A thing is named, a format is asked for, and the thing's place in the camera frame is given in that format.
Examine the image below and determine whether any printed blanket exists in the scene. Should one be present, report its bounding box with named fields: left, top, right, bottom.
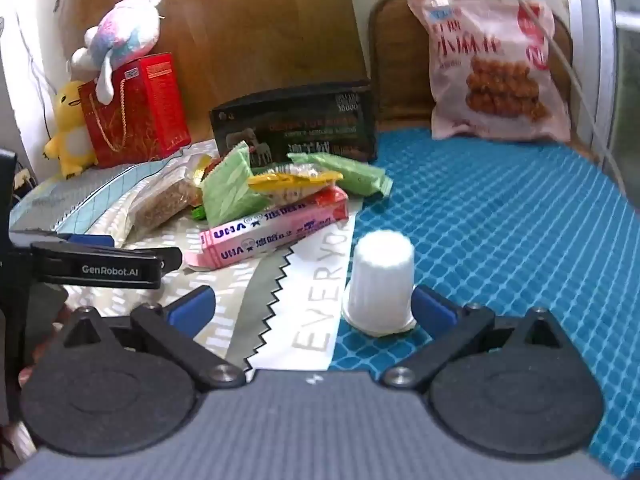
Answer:
left=10, top=140, right=358, bottom=373

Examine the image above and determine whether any yellow duck plush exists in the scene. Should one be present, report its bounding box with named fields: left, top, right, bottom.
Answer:
left=43, top=80, right=98, bottom=180

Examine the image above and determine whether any yellow snack packet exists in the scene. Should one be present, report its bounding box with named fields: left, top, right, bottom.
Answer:
left=247, top=164, right=345, bottom=206

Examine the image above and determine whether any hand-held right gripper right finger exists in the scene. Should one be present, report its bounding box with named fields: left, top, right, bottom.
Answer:
left=381, top=284, right=564, bottom=391

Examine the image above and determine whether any large pink snack bag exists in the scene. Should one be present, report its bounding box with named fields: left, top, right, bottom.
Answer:
left=407, top=0, right=572, bottom=143

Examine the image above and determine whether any grey cable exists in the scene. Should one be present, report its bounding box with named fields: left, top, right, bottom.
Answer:
left=492, top=0, right=623, bottom=186

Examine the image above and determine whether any red and yellow candy wrapper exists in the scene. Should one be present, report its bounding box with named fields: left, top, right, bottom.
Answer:
left=192, top=152, right=223, bottom=186

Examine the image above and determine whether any white plastic cup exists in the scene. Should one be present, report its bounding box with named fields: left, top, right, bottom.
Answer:
left=341, top=231, right=418, bottom=337

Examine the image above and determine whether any pastel plush toy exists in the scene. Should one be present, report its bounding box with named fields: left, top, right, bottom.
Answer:
left=67, top=0, right=165, bottom=103

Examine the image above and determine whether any green snack packet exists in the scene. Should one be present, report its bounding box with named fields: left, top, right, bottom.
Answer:
left=201, top=141, right=273, bottom=228
left=287, top=152, right=394, bottom=198

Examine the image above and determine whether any pink candy box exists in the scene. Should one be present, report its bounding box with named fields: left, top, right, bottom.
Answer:
left=184, top=186, right=350, bottom=271

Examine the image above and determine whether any wooden board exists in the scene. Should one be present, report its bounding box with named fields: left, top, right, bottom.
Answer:
left=55, top=0, right=368, bottom=133

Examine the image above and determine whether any clear grain bar packet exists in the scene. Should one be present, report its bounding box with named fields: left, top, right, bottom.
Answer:
left=121, top=154, right=213, bottom=238

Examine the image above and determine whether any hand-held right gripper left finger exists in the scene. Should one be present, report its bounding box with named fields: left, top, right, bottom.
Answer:
left=60, top=285, right=248, bottom=393

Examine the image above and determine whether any red gift bag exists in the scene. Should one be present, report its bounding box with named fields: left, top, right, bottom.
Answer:
left=78, top=52, right=192, bottom=169

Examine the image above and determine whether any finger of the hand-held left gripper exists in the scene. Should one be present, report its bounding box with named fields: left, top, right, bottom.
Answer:
left=159, top=247, right=184, bottom=277
left=50, top=231, right=117, bottom=250

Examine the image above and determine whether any black cardboard box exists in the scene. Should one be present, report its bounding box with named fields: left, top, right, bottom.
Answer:
left=209, top=80, right=377, bottom=165

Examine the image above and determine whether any blue patterned mat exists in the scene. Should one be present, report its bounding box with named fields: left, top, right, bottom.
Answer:
left=327, top=127, right=640, bottom=478

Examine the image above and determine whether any silver metal frame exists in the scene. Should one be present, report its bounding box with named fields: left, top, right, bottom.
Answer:
left=562, top=0, right=640, bottom=181

